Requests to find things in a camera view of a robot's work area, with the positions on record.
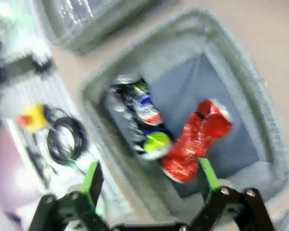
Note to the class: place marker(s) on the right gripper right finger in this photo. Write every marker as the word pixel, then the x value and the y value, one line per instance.
pixel 233 211

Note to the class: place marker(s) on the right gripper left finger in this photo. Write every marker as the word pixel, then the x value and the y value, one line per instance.
pixel 69 211

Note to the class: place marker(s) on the grey fabric basket labelled Plastic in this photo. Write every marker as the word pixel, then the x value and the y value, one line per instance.
pixel 98 21

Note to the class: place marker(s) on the crushed black can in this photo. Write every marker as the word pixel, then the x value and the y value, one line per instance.
pixel 147 113

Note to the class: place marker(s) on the crushed red can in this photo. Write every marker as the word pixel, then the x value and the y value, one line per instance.
pixel 197 144

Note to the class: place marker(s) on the yellow emergency stop button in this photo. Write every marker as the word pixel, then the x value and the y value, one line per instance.
pixel 35 118

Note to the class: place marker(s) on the grey fabric basket labelled Can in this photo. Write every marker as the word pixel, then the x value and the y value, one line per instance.
pixel 231 72

